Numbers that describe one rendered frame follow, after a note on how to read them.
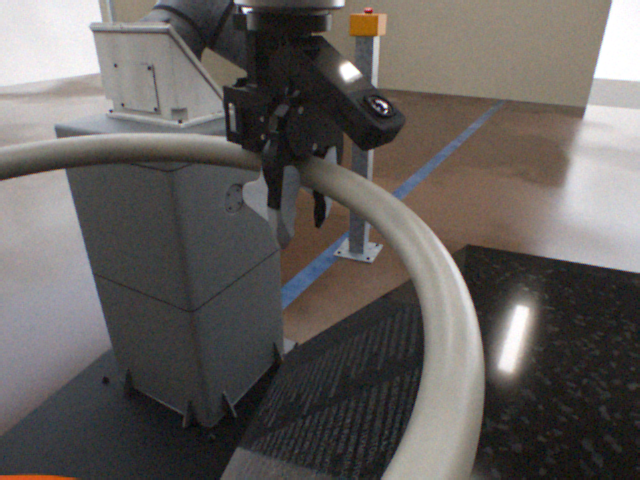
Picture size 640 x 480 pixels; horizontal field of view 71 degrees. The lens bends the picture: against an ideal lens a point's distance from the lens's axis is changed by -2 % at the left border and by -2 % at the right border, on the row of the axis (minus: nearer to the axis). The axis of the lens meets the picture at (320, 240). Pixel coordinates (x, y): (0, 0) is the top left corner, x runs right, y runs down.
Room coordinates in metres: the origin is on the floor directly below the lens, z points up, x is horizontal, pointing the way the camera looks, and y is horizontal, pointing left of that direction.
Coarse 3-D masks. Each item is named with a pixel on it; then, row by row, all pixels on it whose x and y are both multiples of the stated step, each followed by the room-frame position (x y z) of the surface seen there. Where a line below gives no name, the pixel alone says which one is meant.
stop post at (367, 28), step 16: (352, 16) 1.98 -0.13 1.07; (368, 16) 1.96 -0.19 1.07; (384, 16) 2.02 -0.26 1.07; (352, 32) 1.98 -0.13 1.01; (368, 32) 1.96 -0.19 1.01; (384, 32) 2.03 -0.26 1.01; (368, 48) 1.98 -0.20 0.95; (368, 64) 1.98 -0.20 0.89; (368, 80) 1.97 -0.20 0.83; (352, 144) 2.00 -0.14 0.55; (352, 160) 2.00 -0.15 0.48; (368, 160) 1.97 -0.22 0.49; (368, 176) 1.98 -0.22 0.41; (352, 224) 1.99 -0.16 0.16; (368, 224) 2.02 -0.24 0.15; (352, 240) 1.99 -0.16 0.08; (368, 240) 2.03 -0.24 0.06; (336, 256) 1.96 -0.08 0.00; (352, 256) 1.95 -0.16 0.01; (368, 256) 1.94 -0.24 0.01
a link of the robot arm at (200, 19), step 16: (160, 0) 1.23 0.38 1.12; (176, 0) 1.21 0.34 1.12; (192, 0) 1.22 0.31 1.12; (208, 0) 1.24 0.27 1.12; (224, 0) 1.26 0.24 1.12; (192, 16) 1.20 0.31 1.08; (208, 16) 1.23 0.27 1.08; (224, 16) 1.24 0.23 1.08; (208, 32) 1.24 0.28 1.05; (208, 48) 1.28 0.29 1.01
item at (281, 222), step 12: (288, 168) 0.39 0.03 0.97; (264, 180) 0.41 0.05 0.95; (288, 180) 0.39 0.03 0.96; (300, 180) 0.40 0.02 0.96; (252, 192) 0.41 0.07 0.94; (264, 192) 0.40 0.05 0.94; (288, 192) 0.39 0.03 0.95; (252, 204) 0.41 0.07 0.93; (264, 204) 0.40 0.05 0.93; (288, 204) 0.39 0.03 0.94; (264, 216) 0.40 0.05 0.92; (276, 216) 0.38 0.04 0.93; (288, 216) 0.39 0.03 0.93; (276, 228) 0.39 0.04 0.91; (288, 228) 0.39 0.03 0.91; (276, 240) 0.39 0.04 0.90; (288, 240) 0.39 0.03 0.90
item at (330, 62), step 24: (288, 48) 0.39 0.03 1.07; (312, 48) 0.40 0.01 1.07; (288, 72) 0.39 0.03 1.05; (312, 72) 0.38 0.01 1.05; (336, 72) 0.38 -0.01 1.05; (312, 96) 0.38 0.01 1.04; (336, 96) 0.36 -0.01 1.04; (360, 96) 0.37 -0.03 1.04; (384, 96) 0.38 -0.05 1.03; (336, 120) 0.36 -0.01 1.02; (360, 120) 0.35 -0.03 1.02; (384, 120) 0.35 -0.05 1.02; (360, 144) 0.35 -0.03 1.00; (384, 144) 0.36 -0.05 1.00
